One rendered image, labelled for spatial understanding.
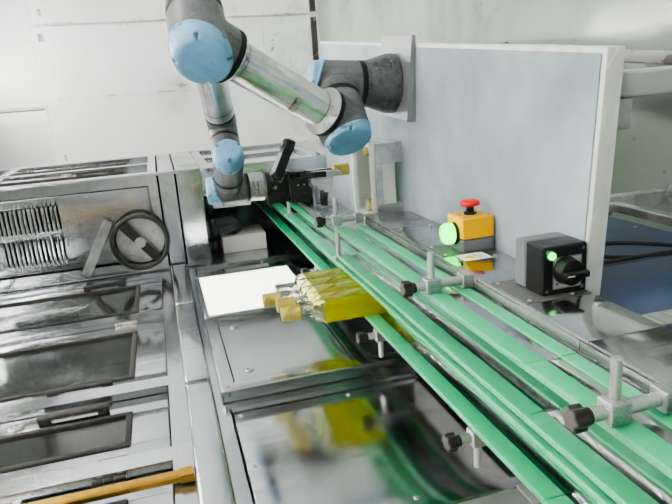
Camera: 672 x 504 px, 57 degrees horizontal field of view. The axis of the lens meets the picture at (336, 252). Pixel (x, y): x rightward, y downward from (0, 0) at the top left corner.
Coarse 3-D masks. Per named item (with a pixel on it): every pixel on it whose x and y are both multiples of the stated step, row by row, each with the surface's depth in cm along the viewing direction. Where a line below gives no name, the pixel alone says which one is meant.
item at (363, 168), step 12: (360, 156) 182; (372, 156) 166; (360, 168) 183; (372, 168) 167; (360, 180) 184; (372, 180) 168; (360, 192) 185; (372, 192) 169; (360, 204) 185; (372, 204) 170
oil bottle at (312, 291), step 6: (336, 282) 152; (342, 282) 152; (348, 282) 151; (354, 282) 151; (312, 288) 149; (318, 288) 148; (324, 288) 148; (330, 288) 148; (336, 288) 148; (342, 288) 148; (348, 288) 148; (306, 294) 148; (312, 294) 146; (306, 300) 147
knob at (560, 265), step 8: (568, 256) 96; (560, 264) 96; (568, 264) 95; (576, 264) 95; (560, 272) 95; (568, 272) 94; (576, 272) 94; (584, 272) 94; (560, 280) 96; (568, 280) 95; (576, 280) 96
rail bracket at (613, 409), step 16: (656, 384) 68; (608, 400) 65; (624, 400) 65; (640, 400) 66; (656, 400) 66; (576, 416) 63; (592, 416) 64; (608, 416) 65; (624, 416) 65; (576, 432) 64
